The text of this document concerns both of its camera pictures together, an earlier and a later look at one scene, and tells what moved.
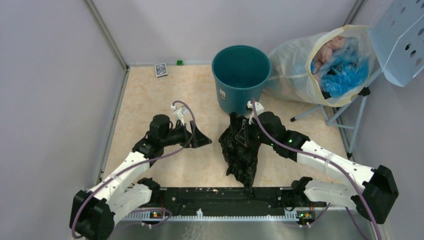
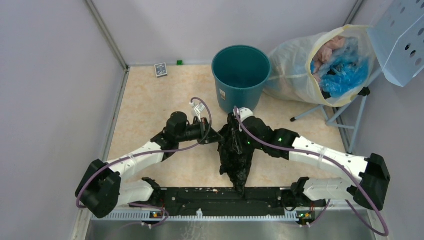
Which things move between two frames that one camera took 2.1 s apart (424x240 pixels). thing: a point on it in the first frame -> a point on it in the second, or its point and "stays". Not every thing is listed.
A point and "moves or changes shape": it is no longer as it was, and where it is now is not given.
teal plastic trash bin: x=241 y=73 stays
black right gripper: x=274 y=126 -> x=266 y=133
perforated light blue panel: x=397 y=36 stays
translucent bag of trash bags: x=336 y=67 stays
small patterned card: x=160 y=69 stays
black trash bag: x=239 y=142 moves or changes shape
